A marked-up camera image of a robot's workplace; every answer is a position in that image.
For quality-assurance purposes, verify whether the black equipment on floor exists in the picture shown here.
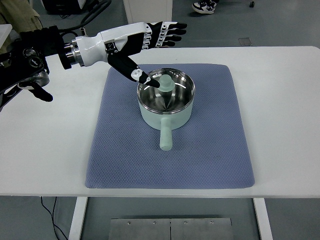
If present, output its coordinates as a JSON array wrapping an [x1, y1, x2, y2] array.
[[41, 0, 102, 16]]

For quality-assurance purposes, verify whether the grey floor socket cover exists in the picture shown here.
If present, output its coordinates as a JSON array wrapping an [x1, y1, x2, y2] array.
[[238, 37, 253, 47]]

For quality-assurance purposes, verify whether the right white table leg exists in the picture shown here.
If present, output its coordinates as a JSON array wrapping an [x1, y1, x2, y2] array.
[[253, 198, 273, 240]]

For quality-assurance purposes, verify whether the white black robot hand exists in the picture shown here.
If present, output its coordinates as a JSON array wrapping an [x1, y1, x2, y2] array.
[[60, 21, 187, 88]]

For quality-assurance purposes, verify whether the blue textured mat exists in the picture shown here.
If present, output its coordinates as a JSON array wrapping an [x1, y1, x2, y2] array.
[[85, 63, 255, 189]]

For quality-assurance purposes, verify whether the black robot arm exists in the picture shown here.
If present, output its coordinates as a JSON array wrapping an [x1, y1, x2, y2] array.
[[0, 0, 111, 108]]

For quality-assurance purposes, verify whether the white pedestal base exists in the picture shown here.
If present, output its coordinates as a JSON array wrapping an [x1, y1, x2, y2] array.
[[123, 0, 173, 24]]

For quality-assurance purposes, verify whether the white side table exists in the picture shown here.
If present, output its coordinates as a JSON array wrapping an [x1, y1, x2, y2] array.
[[0, 24, 13, 48]]

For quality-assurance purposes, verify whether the black floor cable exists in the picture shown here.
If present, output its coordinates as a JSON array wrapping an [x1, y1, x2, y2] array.
[[40, 196, 69, 240]]

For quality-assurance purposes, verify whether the left white table leg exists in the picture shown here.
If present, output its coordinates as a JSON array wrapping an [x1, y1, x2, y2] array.
[[68, 196, 89, 240]]

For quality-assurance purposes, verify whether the green pot with handle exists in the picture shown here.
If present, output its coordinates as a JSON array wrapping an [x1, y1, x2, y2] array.
[[137, 68, 195, 151]]

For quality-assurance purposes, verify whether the black white sneaker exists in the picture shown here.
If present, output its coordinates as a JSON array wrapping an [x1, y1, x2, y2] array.
[[192, 0, 219, 15]]

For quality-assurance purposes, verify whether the white table leg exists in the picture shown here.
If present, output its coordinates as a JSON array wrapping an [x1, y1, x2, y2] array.
[[253, 198, 273, 240], [68, 196, 89, 240]]

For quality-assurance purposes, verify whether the person in khaki trousers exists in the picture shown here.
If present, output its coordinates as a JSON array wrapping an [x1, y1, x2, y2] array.
[[0, 0, 43, 34]]

